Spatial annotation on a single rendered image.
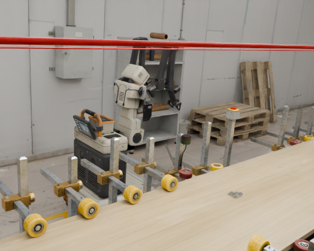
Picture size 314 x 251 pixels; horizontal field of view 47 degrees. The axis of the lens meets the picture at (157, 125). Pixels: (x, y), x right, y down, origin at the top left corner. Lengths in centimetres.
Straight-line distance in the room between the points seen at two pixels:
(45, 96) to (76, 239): 323
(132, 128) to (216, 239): 187
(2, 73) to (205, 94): 350
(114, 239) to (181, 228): 31
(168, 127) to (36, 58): 229
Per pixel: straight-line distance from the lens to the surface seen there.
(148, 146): 210
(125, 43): 47
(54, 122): 476
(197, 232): 166
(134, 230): 163
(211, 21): 630
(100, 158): 305
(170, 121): 560
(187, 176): 221
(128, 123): 332
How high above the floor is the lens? 177
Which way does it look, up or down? 16 degrees down
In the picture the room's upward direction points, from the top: 4 degrees clockwise
